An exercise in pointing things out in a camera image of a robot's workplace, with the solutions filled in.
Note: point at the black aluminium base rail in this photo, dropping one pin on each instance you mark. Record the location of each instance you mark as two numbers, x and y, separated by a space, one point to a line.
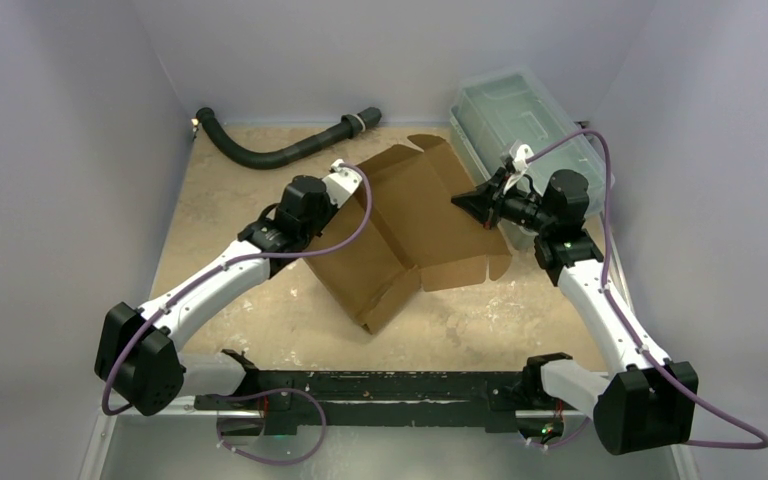
288 399

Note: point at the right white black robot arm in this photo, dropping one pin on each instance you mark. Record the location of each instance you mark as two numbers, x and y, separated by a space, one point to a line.
641 404

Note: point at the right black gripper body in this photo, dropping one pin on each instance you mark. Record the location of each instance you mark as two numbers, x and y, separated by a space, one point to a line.
494 201

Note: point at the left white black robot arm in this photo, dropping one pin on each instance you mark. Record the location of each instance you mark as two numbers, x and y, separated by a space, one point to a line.
139 355

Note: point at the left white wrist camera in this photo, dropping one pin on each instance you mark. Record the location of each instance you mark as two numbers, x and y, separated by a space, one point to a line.
341 182

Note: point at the clear plastic storage bin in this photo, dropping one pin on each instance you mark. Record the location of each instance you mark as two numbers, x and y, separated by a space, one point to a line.
491 112

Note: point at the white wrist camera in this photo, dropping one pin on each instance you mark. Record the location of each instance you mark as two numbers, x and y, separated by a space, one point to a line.
516 163
341 182

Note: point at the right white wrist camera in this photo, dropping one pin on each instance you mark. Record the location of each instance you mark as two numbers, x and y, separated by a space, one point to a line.
516 163

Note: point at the brown cardboard box sheet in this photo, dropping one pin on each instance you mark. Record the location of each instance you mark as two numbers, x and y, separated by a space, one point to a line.
415 240

